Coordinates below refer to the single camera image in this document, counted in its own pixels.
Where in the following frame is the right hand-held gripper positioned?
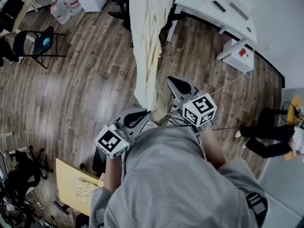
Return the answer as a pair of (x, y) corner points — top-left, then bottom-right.
(166, 76), (218, 129)

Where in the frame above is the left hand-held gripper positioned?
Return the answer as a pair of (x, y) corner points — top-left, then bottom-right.
(95, 107), (151, 160)

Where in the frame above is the cream clothing garment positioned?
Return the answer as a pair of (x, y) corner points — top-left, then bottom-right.
(129, 0), (174, 123)

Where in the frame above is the black office chair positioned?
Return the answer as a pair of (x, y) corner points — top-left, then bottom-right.
(107, 0), (184, 48)

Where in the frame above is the person's right forearm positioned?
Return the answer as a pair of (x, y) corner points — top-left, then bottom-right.
(199, 126), (228, 171)

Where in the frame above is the person's left forearm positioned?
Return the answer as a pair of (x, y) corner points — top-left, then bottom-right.
(104, 151), (125, 195)

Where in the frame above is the black swivel chair base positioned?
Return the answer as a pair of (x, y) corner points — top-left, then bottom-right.
(0, 145), (55, 200)

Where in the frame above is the black folding chair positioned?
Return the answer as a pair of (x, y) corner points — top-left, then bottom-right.
(12, 26), (67, 70)

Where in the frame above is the white box red label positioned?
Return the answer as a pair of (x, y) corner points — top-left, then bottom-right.
(221, 45), (255, 74)

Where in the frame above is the person's grey sweatshirt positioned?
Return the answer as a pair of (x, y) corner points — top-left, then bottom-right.
(89, 124), (268, 228)

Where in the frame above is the white desk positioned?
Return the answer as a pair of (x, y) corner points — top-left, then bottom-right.
(166, 0), (258, 62)

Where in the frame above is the black remote control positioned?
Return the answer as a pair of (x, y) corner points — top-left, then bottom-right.
(211, 0), (227, 13)

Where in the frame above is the black round stool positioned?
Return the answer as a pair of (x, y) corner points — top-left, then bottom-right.
(258, 106), (288, 128)

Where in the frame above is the yellow wooden board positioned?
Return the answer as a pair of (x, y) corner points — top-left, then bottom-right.
(55, 158), (103, 217)

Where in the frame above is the light wooden table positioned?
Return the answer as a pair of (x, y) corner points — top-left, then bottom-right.
(10, 0), (56, 39)

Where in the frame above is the black panel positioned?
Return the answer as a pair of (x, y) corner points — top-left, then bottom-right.
(0, 0), (26, 33)

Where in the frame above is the bundle of thin cables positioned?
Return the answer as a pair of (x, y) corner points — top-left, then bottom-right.
(162, 105), (199, 128)

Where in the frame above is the white cable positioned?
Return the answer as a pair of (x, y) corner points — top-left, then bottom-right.
(208, 70), (253, 97)

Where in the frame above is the black strap buckle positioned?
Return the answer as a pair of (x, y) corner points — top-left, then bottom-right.
(246, 192), (268, 224)

